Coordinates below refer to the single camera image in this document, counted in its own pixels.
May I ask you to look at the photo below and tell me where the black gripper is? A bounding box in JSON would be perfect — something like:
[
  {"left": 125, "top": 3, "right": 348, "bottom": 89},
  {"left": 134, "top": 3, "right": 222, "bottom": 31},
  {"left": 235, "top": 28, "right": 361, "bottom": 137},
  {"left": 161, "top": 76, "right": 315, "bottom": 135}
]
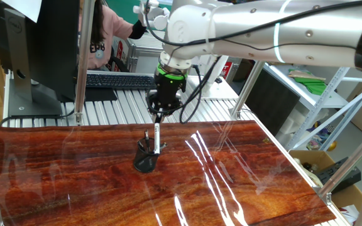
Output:
[{"left": 145, "top": 74, "right": 188, "bottom": 124}]

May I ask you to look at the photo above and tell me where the white marker pen black cap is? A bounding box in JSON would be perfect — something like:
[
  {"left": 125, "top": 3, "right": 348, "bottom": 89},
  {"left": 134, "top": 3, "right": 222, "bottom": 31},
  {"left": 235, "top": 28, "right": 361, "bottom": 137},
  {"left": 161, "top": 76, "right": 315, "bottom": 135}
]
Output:
[{"left": 153, "top": 121, "right": 162, "bottom": 155}]

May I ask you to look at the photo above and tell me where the black pen clear cap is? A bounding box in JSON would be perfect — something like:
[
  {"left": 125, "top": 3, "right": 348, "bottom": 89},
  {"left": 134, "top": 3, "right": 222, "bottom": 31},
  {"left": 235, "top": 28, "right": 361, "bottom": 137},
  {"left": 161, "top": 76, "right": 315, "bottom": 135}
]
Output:
[{"left": 144, "top": 129, "right": 152, "bottom": 154}]

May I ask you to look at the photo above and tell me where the black mesh pen holder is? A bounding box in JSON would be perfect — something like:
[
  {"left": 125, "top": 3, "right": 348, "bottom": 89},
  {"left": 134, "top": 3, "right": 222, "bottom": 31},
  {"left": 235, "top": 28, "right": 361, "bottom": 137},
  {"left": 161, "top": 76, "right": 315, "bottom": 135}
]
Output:
[{"left": 133, "top": 137, "right": 163, "bottom": 174}]

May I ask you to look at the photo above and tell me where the black keyboard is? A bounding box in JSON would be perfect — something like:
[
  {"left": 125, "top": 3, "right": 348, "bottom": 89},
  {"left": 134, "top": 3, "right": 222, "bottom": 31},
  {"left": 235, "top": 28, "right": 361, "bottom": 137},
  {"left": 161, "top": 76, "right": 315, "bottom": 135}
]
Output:
[{"left": 85, "top": 73, "right": 157, "bottom": 92}]

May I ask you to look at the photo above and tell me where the black office chair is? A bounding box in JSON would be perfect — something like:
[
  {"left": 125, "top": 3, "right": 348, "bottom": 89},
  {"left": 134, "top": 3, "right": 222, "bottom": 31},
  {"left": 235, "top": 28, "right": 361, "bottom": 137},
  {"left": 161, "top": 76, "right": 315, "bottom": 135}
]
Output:
[{"left": 107, "top": 46, "right": 131, "bottom": 73}]

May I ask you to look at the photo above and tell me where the black desk pad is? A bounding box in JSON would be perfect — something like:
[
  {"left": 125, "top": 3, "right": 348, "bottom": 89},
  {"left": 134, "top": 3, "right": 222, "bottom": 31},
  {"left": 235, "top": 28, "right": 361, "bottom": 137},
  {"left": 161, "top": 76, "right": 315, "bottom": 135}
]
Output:
[{"left": 57, "top": 87, "right": 119, "bottom": 103}]

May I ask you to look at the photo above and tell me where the person in pink shirt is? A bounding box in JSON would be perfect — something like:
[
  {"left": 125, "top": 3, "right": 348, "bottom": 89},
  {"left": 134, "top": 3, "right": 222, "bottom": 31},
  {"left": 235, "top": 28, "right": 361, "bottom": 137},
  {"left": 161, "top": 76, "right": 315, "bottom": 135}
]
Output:
[{"left": 86, "top": 0, "right": 148, "bottom": 72}]

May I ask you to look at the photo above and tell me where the green partition board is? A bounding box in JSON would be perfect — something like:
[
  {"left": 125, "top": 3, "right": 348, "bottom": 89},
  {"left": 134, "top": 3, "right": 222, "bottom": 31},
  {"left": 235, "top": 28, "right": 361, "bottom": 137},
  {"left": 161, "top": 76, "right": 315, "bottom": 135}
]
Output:
[{"left": 105, "top": 0, "right": 173, "bottom": 31}]

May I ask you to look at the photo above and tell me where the wood grain table mat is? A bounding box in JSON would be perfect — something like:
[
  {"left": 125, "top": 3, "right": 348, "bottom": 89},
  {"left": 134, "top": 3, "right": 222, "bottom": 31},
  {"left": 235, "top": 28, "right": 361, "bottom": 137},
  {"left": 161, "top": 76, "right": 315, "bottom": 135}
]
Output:
[{"left": 0, "top": 121, "right": 337, "bottom": 226}]

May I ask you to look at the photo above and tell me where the black cabinet panel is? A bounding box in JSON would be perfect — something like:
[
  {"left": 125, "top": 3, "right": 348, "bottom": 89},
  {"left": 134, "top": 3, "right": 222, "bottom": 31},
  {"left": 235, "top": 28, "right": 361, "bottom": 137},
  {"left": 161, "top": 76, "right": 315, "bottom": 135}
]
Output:
[{"left": 244, "top": 68, "right": 301, "bottom": 136}]

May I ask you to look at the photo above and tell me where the black Dell monitor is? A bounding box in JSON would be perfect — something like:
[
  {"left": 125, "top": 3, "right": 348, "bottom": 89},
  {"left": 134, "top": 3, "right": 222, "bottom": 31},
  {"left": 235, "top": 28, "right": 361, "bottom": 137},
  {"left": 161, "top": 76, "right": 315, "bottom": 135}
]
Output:
[{"left": 0, "top": 0, "right": 81, "bottom": 102}]

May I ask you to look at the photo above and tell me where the green plastic bag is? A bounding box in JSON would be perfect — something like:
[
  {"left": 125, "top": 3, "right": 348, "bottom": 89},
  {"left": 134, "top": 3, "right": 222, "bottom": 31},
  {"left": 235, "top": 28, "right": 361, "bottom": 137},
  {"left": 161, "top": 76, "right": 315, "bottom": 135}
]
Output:
[{"left": 287, "top": 68, "right": 328, "bottom": 97}]

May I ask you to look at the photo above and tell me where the silver monitor stand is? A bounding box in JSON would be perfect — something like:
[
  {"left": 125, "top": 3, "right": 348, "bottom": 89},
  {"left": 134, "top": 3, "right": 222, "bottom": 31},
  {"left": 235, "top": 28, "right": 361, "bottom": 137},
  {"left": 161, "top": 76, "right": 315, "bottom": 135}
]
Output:
[{"left": 3, "top": 8, "right": 63, "bottom": 117}]

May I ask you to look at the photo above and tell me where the colourful toy pile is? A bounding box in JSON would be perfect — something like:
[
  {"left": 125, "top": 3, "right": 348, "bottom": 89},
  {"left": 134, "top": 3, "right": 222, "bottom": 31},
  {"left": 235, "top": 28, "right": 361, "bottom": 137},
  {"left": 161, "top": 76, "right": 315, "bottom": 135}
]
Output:
[{"left": 306, "top": 124, "right": 338, "bottom": 152}]

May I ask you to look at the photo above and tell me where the white metal shelf rack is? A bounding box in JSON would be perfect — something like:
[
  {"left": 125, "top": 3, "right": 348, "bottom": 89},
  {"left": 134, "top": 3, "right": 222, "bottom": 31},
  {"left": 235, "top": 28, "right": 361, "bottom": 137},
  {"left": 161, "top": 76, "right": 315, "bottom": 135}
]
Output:
[{"left": 262, "top": 61, "right": 362, "bottom": 151}]

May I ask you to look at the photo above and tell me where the white paper sheet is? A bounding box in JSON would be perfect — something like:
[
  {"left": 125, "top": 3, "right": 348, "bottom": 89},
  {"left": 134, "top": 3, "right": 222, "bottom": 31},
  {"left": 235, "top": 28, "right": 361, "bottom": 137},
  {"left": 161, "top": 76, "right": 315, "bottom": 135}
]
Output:
[{"left": 1, "top": 0, "right": 43, "bottom": 23}]

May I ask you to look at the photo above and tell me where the black device box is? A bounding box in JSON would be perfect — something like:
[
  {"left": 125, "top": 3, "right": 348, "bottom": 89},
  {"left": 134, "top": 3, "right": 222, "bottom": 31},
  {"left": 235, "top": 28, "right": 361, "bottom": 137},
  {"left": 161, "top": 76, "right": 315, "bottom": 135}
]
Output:
[{"left": 316, "top": 156, "right": 362, "bottom": 195}]

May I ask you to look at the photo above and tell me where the cardboard box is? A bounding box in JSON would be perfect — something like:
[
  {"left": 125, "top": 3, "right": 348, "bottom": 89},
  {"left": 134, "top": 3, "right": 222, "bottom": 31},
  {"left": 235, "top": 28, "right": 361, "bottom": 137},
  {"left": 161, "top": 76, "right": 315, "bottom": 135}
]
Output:
[{"left": 289, "top": 149, "right": 362, "bottom": 210}]

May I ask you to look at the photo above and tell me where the white crumpled paper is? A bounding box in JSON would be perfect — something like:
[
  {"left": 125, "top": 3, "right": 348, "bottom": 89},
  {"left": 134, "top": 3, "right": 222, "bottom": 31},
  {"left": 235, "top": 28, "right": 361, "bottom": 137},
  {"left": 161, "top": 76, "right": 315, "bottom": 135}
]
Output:
[{"left": 337, "top": 203, "right": 361, "bottom": 226}]

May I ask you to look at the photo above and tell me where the green mounting ring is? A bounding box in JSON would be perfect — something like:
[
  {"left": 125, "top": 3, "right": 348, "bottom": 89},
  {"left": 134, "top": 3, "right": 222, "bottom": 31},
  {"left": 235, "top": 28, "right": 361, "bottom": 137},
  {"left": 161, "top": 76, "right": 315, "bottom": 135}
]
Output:
[{"left": 155, "top": 62, "right": 189, "bottom": 81}]

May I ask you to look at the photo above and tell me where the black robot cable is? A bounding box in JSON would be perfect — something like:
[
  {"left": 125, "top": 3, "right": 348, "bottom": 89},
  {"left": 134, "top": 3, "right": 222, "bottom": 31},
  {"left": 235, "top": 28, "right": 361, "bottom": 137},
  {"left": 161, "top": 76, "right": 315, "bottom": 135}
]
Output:
[{"left": 145, "top": 0, "right": 362, "bottom": 161}]

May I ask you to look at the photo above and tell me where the black monitor cable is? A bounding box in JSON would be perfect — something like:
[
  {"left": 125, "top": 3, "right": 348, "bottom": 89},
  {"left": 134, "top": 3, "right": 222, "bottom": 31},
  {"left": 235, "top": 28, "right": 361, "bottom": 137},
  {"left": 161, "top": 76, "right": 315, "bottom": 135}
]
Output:
[{"left": 0, "top": 108, "right": 75, "bottom": 127}]

